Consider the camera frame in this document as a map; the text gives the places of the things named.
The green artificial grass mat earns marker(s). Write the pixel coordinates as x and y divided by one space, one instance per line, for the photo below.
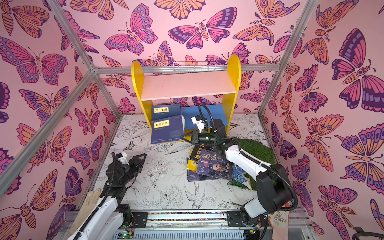
258 150

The orange white work glove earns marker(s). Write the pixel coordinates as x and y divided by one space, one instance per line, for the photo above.
280 225

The blue book yellow label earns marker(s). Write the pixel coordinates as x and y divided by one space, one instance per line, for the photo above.
165 111

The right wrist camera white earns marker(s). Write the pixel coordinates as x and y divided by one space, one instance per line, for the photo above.
200 122

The black book yellow title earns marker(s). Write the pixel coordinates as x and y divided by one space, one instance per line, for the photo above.
195 153

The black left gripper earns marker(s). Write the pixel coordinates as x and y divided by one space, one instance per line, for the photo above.
137 167

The purple portrait cover book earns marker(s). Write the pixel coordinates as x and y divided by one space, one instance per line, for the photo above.
213 165

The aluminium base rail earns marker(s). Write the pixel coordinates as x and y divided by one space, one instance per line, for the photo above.
194 225

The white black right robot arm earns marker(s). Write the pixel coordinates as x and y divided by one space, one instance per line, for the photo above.
274 190

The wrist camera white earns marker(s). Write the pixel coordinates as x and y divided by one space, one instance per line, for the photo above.
122 157
200 122

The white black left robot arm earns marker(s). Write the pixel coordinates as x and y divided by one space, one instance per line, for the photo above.
110 213

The yellow bookshelf pink blue shelves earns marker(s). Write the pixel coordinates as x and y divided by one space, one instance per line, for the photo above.
191 85

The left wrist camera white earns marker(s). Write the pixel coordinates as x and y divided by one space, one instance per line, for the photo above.
122 157

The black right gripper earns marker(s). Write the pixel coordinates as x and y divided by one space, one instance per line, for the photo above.
194 137

